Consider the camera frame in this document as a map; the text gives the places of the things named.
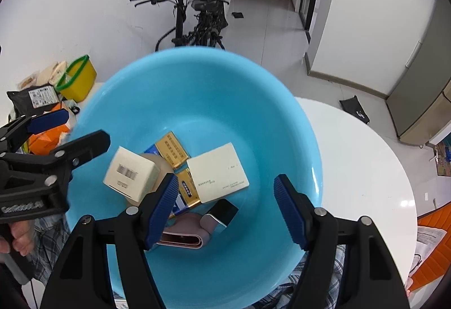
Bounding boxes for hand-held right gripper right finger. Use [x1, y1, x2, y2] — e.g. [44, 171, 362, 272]
[273, 174, 411, 309]

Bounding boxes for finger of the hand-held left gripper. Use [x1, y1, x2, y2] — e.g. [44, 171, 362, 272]
[0, 109, 70, 155]
[0, 130, 111, 186]

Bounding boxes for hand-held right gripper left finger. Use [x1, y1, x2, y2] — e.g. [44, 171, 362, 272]
[40, 173, 180, 309]

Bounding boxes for tan round wooden block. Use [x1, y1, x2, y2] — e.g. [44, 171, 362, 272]
[126, 153, 176, 207]

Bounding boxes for cream box with barcode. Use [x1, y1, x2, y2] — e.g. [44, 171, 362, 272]
[103, 146, 160, 201]

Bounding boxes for blue plastic basin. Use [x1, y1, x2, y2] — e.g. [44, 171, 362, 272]
[66, 47, 324, 309]

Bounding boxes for person's left hand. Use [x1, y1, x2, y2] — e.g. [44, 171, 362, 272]
[0, 219, 36, 257]

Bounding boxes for orange box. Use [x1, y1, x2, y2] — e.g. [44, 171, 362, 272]
[26, 119, 76, 155]

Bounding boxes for pink wallet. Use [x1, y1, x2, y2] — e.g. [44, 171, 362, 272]
[157, 212, 228, 250]

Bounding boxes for gold battery pack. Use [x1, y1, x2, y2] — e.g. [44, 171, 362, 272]
[169, 168, 202, 220]

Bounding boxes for black package white label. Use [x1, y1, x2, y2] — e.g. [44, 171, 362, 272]
[6, 84, 61, 117]

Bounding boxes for beige snack packets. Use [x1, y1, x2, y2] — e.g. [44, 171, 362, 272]
[17, 61, 67, 89]

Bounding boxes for plaid clothing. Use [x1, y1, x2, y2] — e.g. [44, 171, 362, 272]
[33, 214, 348, 309]

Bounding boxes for yellow basket green rim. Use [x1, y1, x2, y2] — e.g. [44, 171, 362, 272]
[56, 54, 97, 102]

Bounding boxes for black glossy case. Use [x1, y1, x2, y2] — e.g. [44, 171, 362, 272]
[204, 198, 239, 227]

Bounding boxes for white flat box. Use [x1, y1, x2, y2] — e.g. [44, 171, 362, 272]
[186, 142, 249, 204]

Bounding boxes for black bag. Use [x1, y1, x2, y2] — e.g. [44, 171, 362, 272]
[339, 95, 370, 125]

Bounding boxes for white printed papers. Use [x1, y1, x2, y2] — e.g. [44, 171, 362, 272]
[410, 224, 448, 274]

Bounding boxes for orange chair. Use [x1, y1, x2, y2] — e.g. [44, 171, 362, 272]
[409, 200, 451, 290]

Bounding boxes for black bicycle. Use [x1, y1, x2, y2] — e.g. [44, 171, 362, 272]
[129, 0, 234, 52]

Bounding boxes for grey refrigerator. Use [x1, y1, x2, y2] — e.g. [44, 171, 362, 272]
[386, 0, 451, 145]

